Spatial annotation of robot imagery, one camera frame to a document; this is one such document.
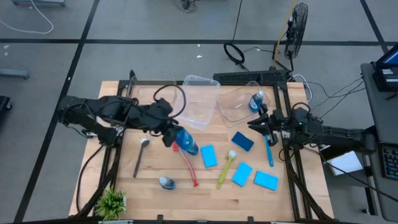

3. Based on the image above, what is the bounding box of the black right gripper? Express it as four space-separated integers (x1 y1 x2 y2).
248 106 296 147

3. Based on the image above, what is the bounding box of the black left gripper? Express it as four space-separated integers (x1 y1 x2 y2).
141 98 185 148

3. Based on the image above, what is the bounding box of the red dish brush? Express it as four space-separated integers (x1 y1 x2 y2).
172 141 200 187

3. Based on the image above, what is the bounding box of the blue dish soap bottle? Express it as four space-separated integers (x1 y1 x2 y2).
248 90 265 113
158 176 177 191
174 128 200 156

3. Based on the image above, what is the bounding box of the blue dish brush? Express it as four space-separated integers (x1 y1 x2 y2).
263 134 275 168

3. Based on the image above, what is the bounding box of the light blue sponge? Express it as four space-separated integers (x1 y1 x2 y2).
200 144 219 169
231 161 254 187
254 170 279 192

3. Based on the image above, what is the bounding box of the green dish brush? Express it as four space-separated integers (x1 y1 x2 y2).
216 150 238 190

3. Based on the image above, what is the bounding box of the dark blue scrub sponge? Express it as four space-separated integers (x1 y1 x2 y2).
231 131 255 152

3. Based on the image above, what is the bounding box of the clear rounded plastic bin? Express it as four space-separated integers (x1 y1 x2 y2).
216 80 271 128
126 76 177 107

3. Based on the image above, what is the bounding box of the clear rectangular plastic tub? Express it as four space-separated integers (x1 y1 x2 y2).
172 74 222 131

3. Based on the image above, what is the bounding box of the white paper sheet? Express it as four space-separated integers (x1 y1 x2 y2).
326 151 364 177

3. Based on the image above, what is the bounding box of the small green potted plant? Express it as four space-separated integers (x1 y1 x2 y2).
94 185 127 222

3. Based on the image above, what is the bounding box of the black floor fan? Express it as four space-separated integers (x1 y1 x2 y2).
272 2 309 73

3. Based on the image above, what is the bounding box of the grey equipment cart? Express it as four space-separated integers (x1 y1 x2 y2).
360 62 398 222

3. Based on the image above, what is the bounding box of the black keyboard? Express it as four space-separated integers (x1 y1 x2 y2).
381 144 398 181

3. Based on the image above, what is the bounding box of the black laptop computer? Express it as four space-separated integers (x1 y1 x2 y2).
371 43 398 93

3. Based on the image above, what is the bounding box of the grey metal floor base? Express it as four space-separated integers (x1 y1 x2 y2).
0 68 30 80
11 0 67 7

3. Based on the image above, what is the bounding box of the black chair base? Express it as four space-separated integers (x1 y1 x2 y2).
0 95 13 123

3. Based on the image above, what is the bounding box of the black aluminium table frame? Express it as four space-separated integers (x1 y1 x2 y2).
74 68 335 223

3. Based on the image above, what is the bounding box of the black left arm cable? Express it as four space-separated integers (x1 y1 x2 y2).
152 83 187 119

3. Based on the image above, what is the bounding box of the black coiled hanging cable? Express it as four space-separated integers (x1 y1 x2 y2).
223 0 249 72

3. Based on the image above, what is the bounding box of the yellow hanging cable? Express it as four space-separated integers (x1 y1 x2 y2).
272 0 297 68

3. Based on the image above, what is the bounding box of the black cable bundle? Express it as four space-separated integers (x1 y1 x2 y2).
173 0 200 13

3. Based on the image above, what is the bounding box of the white floor cable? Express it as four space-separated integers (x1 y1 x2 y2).
0 0 54 35

